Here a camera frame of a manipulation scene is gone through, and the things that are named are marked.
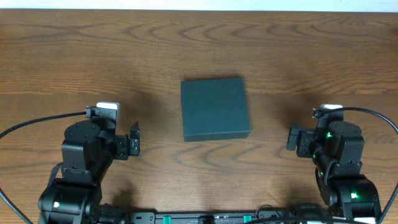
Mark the dark green gift box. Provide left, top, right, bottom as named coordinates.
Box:
left=181, top=77, right=251, bottom=142

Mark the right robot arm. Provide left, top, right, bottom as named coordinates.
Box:
left=287, top=120, right=381, bottom=220

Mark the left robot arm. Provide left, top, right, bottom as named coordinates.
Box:
left=38, top=119, right=140, bottom=223

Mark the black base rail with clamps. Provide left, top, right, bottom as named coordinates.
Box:
left=96, top=203, right=312, bottom=224

